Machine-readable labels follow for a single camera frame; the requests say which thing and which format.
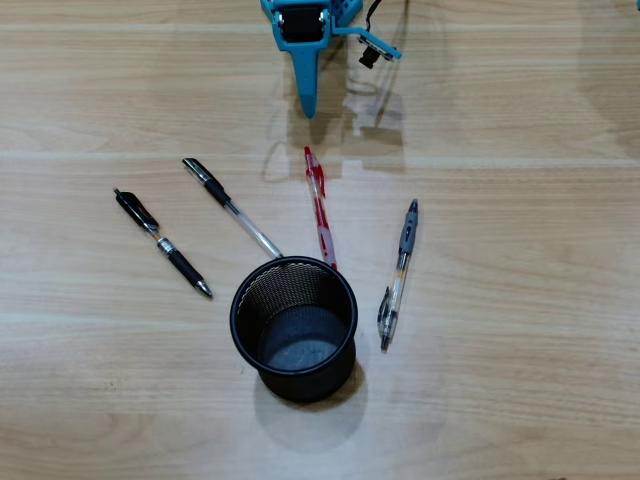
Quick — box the clear stick pen black cap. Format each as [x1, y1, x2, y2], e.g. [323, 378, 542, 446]
[181, 157, 284, 260]

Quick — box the clear pen grey grip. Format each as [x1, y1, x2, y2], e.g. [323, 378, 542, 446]
[377, 198, 420, 352]

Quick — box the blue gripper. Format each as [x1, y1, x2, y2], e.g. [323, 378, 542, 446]
[259, 0, 335, 120]

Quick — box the black camera cable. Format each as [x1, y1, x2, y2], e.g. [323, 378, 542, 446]
[360, 0, 385, 41]

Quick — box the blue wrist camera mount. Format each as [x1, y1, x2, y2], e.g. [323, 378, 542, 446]
[333, 24, 404, 70]

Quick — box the black mesh pen holder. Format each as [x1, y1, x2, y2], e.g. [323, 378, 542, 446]
[229, 255, 359, 404]

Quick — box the red retractable pen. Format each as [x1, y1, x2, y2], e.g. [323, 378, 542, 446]
[303, 146, 339, 271]

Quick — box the black gel pen rubber grip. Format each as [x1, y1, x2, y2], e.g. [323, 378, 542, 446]
[113, 187, 214, 300]

